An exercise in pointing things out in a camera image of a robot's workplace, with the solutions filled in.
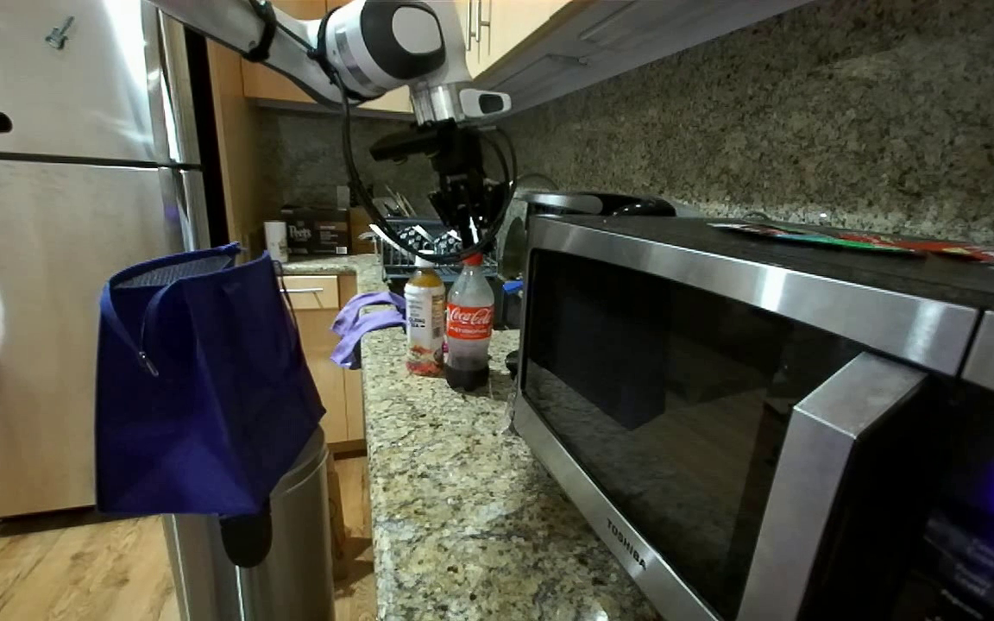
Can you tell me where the black pan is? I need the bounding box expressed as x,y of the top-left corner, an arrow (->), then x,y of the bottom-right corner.
526,188 -> 679,222

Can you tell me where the wooden wall cabinet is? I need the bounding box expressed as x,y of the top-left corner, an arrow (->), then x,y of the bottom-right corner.
236,0 -> 812,118

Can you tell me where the stainless steel microwave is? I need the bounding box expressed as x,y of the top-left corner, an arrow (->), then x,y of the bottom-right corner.
506,212 -> 994,621

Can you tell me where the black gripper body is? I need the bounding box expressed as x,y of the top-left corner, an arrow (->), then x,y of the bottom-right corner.
435,118 -> 497,222

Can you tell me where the purple cloth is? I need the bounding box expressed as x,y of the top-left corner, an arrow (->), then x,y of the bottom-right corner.
328,286 -> 412,374

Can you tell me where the Coca-Cola bottle red cap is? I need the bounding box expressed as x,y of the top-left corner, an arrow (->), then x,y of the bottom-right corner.
439,254 -> 497,396

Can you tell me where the stainless steel refrigerator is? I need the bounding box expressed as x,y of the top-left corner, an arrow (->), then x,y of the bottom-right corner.
0,0 -> 217,530

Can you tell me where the white cup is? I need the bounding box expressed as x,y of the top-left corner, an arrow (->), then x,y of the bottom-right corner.
262,218 -> 290,267

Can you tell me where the colourful flyer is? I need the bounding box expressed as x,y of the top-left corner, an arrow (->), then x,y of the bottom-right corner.
709,218 -> 994,268

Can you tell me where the stainless steel trash can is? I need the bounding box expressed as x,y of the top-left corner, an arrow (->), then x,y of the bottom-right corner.
163,428 -> 339,621

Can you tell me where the round pot lid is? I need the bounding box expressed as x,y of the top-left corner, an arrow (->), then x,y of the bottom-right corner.
492,183 -> 538,279

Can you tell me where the blue cloth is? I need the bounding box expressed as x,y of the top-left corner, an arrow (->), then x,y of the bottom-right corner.
93,242 -> 328,521

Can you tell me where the wooden base cabinet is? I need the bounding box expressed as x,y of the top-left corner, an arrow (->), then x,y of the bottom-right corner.
279,267 -> 368,459

